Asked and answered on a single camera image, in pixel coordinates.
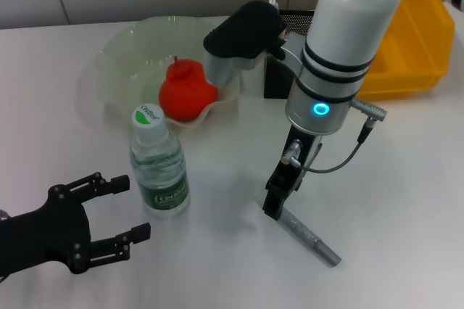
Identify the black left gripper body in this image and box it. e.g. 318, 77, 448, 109
0, 182, 92, 276

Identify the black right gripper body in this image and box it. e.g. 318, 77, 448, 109
271, 125, 324, 194

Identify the clear green-label water bottle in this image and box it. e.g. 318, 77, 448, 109
129, 102, 191, 218

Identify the grey marker pen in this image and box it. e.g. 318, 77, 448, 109
278, 207, 343, 268

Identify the orange fruit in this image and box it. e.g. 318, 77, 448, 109
159, 54, 220, 123

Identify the black mesh pen holder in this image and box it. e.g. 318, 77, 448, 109
263, 9, 316, 100

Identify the green glass fruit plate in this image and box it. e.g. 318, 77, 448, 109
94, 15, 247, 131

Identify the yellow plastic bin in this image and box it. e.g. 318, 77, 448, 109
323, 0, 456, 102

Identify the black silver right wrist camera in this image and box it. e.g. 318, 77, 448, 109
202, 0, 289, 89

